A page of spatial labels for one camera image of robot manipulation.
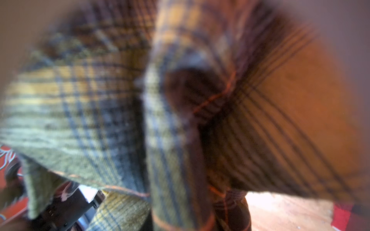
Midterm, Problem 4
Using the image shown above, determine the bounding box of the yellow green plaid shirt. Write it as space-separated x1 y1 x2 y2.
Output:
1 1 370 231

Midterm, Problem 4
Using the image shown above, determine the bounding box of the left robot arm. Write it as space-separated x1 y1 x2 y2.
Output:
1 158 105 231

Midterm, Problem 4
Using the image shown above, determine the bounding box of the red black plaid shirt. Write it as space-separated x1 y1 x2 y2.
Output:
331 203 370 231

